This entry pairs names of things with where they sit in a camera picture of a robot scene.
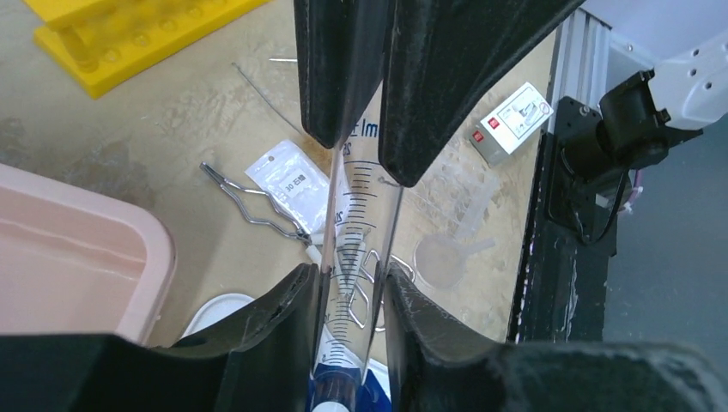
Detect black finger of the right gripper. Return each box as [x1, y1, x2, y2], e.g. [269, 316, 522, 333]
[293, 0, 390, 149]
[379, 0, 581, 187]

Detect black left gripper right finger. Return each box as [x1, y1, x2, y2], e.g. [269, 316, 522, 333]
[384, 268, 727, 411]

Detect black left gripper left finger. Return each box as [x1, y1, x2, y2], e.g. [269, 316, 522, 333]
[1, 264, 319, 411]

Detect graduated cylinder with blue base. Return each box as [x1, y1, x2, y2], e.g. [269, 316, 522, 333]
[309, 88, 401, 411]

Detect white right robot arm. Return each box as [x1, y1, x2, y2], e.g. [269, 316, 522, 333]
[294, 1, 727, 244]

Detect white plastic bin lid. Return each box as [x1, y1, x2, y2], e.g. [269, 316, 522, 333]
[180, 293, 255, 339]

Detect small white cardboard box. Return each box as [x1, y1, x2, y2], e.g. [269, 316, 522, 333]
[469, 82, 554, 167]

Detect metal crucible tongs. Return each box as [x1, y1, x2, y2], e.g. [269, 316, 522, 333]
[198, 161, 416, 331]

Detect clear plastic well plate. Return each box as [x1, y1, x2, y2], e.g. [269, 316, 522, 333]
[402, 136, 500, 241]

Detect small white sachet packet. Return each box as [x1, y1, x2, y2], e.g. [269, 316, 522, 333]
[246, 139, 330, 233]

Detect pink plastic bin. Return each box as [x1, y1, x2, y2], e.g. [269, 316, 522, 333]
[1, 166, 177, 343]

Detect yellow test tube rack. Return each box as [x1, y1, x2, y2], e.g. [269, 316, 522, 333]
[26, 0, 262, 99]

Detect black aluminium base frame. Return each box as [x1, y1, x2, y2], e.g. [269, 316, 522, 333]
[507, 9, 616, 342]

